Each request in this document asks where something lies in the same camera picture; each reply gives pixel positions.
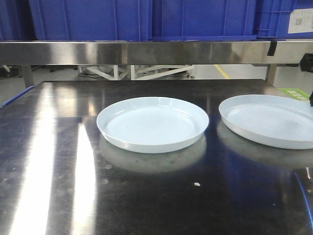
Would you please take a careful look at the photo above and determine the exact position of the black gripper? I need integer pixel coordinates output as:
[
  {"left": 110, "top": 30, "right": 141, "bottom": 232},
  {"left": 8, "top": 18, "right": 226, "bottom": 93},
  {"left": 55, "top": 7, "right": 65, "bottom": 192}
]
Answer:
[{"left": 299, "top": 53, "right": 313, "bottom": 107}]

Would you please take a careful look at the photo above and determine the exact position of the light blue plate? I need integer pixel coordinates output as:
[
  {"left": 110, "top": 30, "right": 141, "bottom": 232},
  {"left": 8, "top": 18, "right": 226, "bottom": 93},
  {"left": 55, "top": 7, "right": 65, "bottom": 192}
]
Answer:
[
  {"left": 96, "top": 97, "right": 209, "bottom": 154},
  {"left": 219, "top": 94, "right": 313, "bottom": 150}
]

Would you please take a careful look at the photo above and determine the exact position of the right steel shelf leg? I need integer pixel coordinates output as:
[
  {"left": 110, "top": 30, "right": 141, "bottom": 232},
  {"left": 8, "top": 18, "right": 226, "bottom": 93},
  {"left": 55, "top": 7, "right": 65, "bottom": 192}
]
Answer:
[{"left": 265, "top": 64, "right": 277, "bottom": 85}]

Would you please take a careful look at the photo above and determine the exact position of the steel shelf leg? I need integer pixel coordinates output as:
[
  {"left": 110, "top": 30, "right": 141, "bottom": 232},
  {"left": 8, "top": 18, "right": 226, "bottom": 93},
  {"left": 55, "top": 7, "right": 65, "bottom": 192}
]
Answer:
[
  {"left": 21, "top": 65, "right": 35, "bottom": 88},
  {"left": 265, "top": 64, "right": 277, "bottom": 85}
]

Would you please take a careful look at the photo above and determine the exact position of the left steel shelf leg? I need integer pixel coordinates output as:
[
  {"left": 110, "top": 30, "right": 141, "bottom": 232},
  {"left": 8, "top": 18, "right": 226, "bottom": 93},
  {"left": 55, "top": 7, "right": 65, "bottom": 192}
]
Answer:
[{"left": 21, "top": 65, "right": 35, "bottom": 88}]

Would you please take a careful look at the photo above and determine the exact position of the green floor sign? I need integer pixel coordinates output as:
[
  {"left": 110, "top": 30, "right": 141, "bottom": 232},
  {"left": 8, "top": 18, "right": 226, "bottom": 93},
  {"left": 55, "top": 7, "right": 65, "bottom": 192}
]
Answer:
[{"left": 279, "top": 88, "right": 310, "bottom": 103}]

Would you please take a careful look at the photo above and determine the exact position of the black tape strip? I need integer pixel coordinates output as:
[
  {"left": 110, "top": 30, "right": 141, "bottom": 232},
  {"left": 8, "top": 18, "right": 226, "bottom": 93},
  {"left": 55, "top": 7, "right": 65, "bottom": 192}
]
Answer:
[{"left": 267, "top": 41, "right": 277, "bottom": 56}]

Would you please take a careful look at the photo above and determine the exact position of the white paper label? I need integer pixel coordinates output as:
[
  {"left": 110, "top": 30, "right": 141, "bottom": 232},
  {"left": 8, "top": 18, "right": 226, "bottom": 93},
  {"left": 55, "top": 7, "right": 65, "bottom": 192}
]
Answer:
[{"left": 288, "top": 8, "right": 313, "bottom": 34}]

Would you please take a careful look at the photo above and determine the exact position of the right blue plastic bin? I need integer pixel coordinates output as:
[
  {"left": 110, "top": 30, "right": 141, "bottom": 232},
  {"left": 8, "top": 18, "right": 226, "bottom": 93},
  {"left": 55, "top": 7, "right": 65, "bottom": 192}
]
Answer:
[{"left": 254, "top": 0, "right": 313, "bottom": 39}]

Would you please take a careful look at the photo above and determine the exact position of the blue plastic bin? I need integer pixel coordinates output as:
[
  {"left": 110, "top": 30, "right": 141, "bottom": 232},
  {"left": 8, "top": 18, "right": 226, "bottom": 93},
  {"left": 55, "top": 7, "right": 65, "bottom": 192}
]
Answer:
[
  {"left": 151, "top": 0, "right": 257, "bottom": 41},
  {"left": 254, "top": 0, "right": 313, "bottom": 39},
  {"left": 0, "top": 0, "right": 152, "bottom": 42}
]

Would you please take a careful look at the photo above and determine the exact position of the centre blue plastic bin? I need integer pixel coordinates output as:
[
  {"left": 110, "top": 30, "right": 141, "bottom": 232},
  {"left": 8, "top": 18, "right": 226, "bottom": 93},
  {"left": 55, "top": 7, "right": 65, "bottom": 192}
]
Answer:
[{"left": 151, "top": 0, "right": 257, "bottom": 41}]

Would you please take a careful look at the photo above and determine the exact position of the left blue plastic bin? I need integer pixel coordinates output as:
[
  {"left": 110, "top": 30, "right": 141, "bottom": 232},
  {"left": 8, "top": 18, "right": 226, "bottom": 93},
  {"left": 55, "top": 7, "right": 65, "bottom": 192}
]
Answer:
[{"left": 0, "top": 0, "right": 152, "bottom": 42}]

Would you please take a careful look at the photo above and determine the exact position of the stainless steel shelf rail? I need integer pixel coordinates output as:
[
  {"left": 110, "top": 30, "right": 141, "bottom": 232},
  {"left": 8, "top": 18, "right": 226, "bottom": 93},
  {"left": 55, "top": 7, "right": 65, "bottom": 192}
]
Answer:
[{"left": 0, "top": 40, "right": 313, "bottom": 65}]

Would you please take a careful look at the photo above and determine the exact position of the white metal frame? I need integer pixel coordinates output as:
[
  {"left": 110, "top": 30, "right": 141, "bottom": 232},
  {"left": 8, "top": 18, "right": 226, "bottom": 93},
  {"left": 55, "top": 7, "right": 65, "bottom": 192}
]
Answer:
[{"left": 78, "top": 65, "right": 195, "bottom": 81}]

